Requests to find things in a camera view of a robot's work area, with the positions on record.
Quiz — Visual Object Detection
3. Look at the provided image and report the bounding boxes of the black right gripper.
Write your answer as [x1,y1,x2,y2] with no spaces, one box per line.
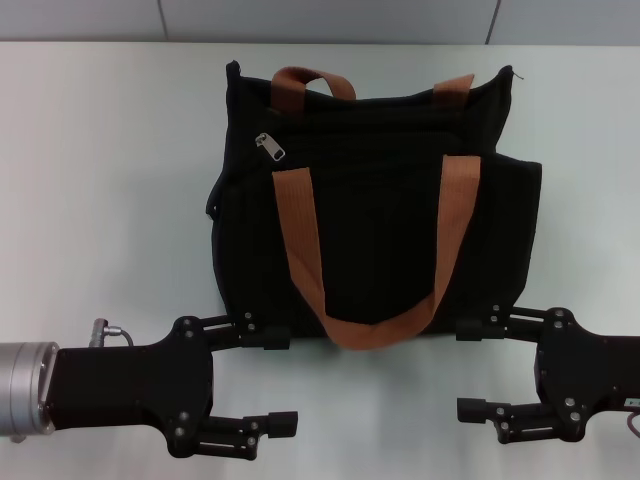
[455,303,640,446]

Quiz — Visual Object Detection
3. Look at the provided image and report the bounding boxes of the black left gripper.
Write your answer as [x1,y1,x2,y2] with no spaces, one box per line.
[46,309,300,460]

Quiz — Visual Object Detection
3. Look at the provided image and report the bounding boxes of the black food bag brown handles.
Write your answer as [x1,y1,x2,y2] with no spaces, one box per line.
[205,59,544,353]

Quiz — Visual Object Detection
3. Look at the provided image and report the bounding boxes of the silver zipper pull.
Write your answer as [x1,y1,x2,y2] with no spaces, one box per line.
[254,131,288,164]

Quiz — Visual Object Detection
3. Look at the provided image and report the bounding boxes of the left arm cable with connector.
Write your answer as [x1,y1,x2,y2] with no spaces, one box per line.
[88,321,137,349]

